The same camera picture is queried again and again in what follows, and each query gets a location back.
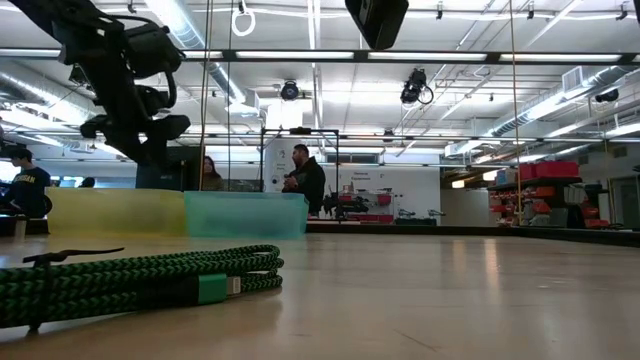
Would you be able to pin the large red storage bin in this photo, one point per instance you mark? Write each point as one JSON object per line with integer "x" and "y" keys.
{"x": 550, "y": 169}

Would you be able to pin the small white post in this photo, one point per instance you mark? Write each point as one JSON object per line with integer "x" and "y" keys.
{"x": 20, "y": 229}

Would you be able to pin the black aluminium rig frame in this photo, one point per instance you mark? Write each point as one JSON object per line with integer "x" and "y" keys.
{"x": 450, "y": 231}

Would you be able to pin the silver ventilation duct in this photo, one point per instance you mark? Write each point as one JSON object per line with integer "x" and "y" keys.
{"x": 190, "y": 35}

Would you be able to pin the small black ceiling camera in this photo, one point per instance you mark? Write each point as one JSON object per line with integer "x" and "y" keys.
{"x": 606, "y": 95}

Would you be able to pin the black metal frame stand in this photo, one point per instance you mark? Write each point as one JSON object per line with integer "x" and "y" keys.
{"x": 300, "y": 131}

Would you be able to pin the teal translucent plastic bin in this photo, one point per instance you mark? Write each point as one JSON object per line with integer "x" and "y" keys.
{"x": 245, "y": 215}

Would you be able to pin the yellow translucent plastic bin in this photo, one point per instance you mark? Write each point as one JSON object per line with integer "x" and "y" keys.
{"x": 115, "y": 212}

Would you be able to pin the background robot station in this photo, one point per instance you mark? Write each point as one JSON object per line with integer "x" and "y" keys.
{"x": 345, "y": 204}

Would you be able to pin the dark storage shelf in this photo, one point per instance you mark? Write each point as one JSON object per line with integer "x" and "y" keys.
{"x": 560, "y": 181}

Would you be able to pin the black monitor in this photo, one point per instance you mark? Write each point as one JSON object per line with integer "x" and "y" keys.
{"x": 187, "y": 170}

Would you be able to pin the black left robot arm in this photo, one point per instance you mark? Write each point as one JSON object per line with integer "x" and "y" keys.
{"x": 60, "y": 20}

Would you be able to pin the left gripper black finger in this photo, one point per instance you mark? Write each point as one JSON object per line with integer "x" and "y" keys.
{"x": 159, "y": 152}
{"x": 132, "y": 150}

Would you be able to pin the black dome ceiling camera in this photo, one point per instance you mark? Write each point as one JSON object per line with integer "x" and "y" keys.
{"x": 289, "y": 91}

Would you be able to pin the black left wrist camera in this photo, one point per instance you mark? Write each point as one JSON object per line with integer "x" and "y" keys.
{"x": 152, "y": 50}

